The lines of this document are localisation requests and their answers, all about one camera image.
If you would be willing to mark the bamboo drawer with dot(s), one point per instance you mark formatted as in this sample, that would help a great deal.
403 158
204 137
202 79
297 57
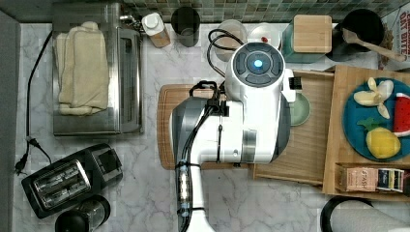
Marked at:
303 160

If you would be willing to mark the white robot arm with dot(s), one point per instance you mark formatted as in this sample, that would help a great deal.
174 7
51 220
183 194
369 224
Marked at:
246 120

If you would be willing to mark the stainless steel toaster oven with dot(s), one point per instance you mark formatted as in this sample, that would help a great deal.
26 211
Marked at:
124 113

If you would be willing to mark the clear glass jar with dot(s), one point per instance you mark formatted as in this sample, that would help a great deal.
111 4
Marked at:
227 45

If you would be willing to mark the green ceramic bowl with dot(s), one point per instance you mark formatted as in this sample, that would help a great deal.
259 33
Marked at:
299 110

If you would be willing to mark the dark grey cup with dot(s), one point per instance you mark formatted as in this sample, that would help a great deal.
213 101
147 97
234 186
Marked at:
185 22

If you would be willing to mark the clear lid with red knob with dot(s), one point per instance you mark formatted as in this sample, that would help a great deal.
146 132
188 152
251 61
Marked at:
265 33

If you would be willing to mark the white cap spice bottle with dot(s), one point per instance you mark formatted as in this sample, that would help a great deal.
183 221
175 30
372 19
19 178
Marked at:
155 30

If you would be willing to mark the green canister with wooden lid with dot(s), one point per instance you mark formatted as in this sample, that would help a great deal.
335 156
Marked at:
307 38

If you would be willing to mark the beige folded towel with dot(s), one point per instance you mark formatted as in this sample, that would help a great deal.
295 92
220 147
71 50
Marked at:
82 67

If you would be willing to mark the bamboo organizer shelf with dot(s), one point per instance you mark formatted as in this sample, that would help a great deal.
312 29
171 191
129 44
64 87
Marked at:
339 151

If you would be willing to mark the blue plate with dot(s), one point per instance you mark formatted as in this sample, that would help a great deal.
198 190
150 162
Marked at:
354 112

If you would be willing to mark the black coffee grinder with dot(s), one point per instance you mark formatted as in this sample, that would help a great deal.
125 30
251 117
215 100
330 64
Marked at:
86 217

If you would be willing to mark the wooden spoon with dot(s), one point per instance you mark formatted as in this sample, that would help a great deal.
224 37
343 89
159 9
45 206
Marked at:
352 37

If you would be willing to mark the black two-slot toaster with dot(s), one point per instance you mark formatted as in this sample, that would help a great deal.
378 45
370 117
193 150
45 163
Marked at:
72 179

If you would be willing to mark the toy peeled banana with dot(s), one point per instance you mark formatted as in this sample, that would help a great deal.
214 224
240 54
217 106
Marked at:
376 96

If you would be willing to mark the toy yellow pineapple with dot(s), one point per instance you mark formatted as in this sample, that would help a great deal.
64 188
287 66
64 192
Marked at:
381 142

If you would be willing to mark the black utensil holder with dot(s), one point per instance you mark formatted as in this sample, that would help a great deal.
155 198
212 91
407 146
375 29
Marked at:
366 24

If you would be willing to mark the dark tea box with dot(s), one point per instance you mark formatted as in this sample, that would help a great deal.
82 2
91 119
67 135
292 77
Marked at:
390 179

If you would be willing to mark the toy watermelon slice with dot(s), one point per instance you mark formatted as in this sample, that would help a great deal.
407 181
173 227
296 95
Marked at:
402 115

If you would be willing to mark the colourful snack package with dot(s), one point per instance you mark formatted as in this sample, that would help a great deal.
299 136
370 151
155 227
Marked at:
397 39

